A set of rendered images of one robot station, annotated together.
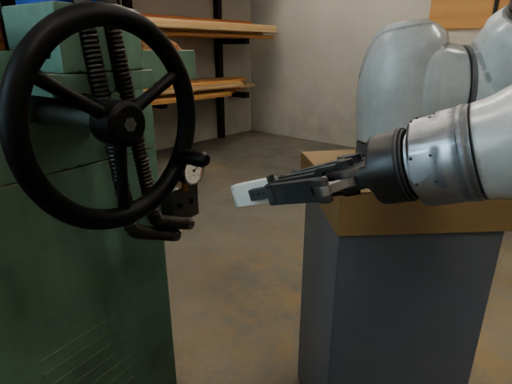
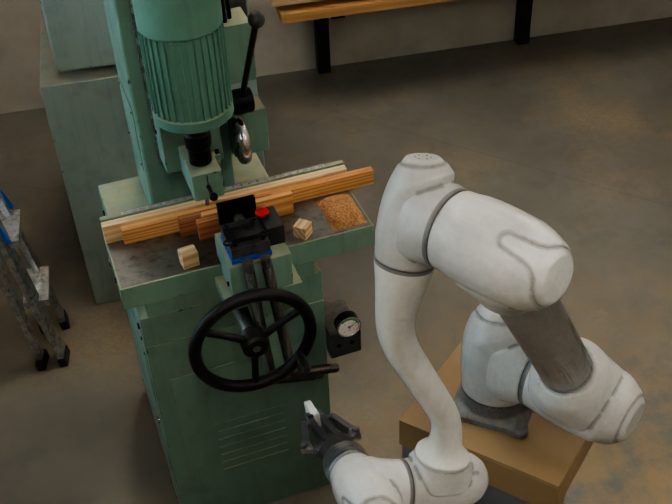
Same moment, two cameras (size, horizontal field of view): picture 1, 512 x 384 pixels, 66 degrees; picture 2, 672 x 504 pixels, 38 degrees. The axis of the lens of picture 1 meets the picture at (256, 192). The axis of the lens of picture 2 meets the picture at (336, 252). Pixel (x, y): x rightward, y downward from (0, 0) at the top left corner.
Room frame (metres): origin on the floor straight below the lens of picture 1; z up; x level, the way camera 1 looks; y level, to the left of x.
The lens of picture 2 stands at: (-0.58, -0.92, 2.32)
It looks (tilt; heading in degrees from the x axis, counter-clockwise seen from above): 39 degrees down; 38
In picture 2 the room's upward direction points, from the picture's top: 3 degrees counter-clockwise
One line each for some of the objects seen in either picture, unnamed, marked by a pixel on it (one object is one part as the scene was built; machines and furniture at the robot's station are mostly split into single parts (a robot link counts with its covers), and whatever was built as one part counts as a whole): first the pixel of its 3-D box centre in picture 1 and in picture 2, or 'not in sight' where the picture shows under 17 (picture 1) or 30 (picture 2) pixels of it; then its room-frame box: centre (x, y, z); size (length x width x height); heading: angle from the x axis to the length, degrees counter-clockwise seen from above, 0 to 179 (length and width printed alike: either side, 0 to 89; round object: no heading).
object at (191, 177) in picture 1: (187, 173); (346, 325); (0.81, 0.15, 0.65); 0.06 x 0.04 x 0.08; 146
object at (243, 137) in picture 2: not in sight; (240, 139); (0.89, 0.50, 1.02); 0.12 x 0.03 x 0.12; 56
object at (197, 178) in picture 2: not in sight; (202, 172); (0.72, 0.48, 1.03); 0.14 x 0.07 x 0.09; 56
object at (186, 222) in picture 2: not in sight; (226, 215); (0.73, 0.43, 0.92); 0.23 x 0.02 x 0.04; 146
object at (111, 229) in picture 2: not in sight; (228, 203); (0.77, 0.45, 0.92); 0.60 x 0.02 x 0.05; 146
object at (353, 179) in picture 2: not in sight; (251, 204); (0.80, 0.41, 0.92); 0.62 x 0.02 x 0.04; 146
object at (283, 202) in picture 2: not in sight; (248, 212); (0.76, 0.39, 0.93); 0.22 x 0.01 x 0.06; 146
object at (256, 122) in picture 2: not in sight; (247, 126); (0.94, 0.53, 1.02); 0.09 x 0.07 x 0.12; 146
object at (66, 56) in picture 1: (76, 40); (253, 258); (0.65, 0.28, 0.91); 0.15 x 0.14 x 0.09; 146
